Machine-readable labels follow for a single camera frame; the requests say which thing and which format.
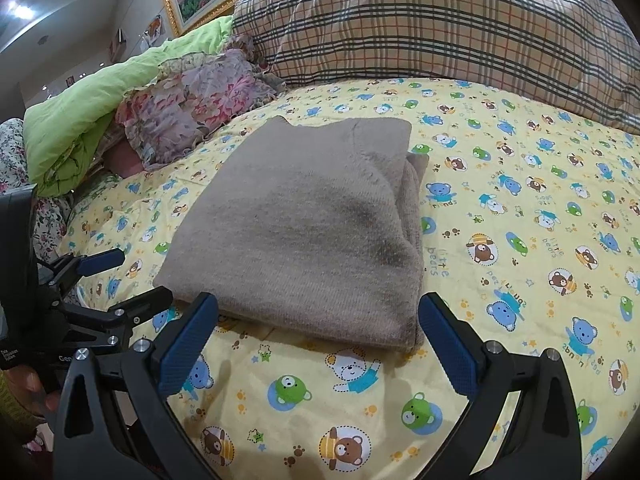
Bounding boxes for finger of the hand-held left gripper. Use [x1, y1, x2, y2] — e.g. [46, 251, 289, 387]
[60, 286, 173, 358]
[37, 247, 126, 288]

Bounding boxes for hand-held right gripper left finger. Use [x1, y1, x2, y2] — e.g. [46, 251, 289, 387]
[52, 291, 221, 480]

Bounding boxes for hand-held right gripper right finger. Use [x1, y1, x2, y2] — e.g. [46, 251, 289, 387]
[417, 292, 583, 480]

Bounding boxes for beige knit sweater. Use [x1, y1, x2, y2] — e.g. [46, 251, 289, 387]
[152, 115, 431, 353]

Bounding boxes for person's left forearm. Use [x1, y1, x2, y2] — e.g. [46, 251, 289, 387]
[0, 372, 37, 442]

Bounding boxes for person's left hand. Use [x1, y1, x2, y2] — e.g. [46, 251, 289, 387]
[25, 370, 63, 413]

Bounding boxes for pink pillow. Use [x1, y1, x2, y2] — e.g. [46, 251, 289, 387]
[102, 140, 151, 178]

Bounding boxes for small flower print cloth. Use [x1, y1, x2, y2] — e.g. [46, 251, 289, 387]
[0, 119, 76, 261]

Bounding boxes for green quilt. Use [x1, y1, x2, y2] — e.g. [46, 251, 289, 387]
[24, 15, 236, 198]

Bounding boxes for yellow bear print blanket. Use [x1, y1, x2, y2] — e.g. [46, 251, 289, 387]
[65, 77, 640, 480]

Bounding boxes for floral ruffled pillow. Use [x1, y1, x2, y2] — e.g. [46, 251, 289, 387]
[115, 35, 288, 171]

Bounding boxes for plaid quilt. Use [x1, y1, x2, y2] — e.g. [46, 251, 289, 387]
[232, 0, 640, 136]

